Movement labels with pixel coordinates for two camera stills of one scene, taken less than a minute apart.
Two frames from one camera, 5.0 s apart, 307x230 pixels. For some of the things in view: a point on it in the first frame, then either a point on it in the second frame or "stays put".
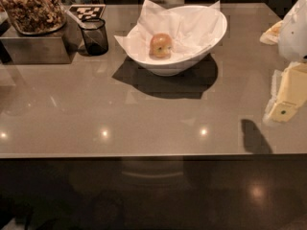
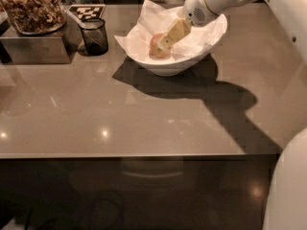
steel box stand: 57,47 stays put
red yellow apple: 160,45 stays put
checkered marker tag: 87,11 stays put
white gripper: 294,37 -> 196,10
